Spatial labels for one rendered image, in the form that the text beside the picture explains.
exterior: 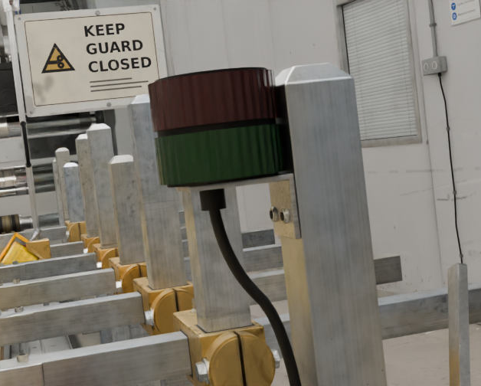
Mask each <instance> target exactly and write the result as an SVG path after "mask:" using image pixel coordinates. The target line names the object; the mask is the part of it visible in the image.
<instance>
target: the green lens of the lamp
mask: <svg viewBox="0 0 481 386"><path fill-rule="evenodd" d="M154 142H155V153H156V160H157V167H158V174H159V184H160V185H177V184H186V183H195V182H209V181H216V180H223V179H229V178H241V177H247V176H254V175H264V174H270V173H274V172H282V171H285V170H286V169H285V162H284V154H283V141H282V135H281V128H280V124H269V125H260V126H245V127H238V128H230V129H218V130H211V131H204V132H192V133H186V134H180V135H173V136H163V137H158V138H154Z"/></svg>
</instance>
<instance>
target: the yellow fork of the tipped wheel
mask: <svg viewBox="0 0 481 386"><path fill-rule="evenodd" d="M42 232H43V230H42V229H40V228H38V227H37V228H36V229H35V231H34V233H33V234H32V235H31V237H30V238H29V240H28V239H27V238H25V237H23V236H21V235H20V234H18V233H17V232H15V234H14V235H13V237H12V238H11V240H10V241H9V242H8V244H7V246H6V247H5V249H4V250H3V251H2V253H1V254H0V261H1V259H2V258H3V256H4V255H5V253H6V251H7V250H8V248H9V247H10V246H11V244H12V242H13V241H14V239H15V238H16V237H17V238H19V239H21V240H23V241H24V242H25V243H26V247H27V250H28V251H29V252H31V253H33V254H34V255H35V256H37V257H39V260H44V259H50V258H51V249H50V242H49V240H48V238H44V239H41V237H40V236H41V234H42Z"/></svg>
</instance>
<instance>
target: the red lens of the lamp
mask: <svg viewBox="0 0 481 386"><path fill-rule="evenodd" d="M148 91H149V103H150V110H151V116H152V128H153V132H158V131H161V130H166V129H176V128H182V127H187V126H199V125H205V124H212V123H225V122H232V121H240V120H248V119H264V118H280V115H279V107H278V100H277V93H276V81H275V73H274V70H267V69H257V70H233V71H224V72H216V73H209V74H197V75H191V76H186V77H176V78H172V79H167V80H160V81H157V82H154V83H150V84H148Z"/></svg>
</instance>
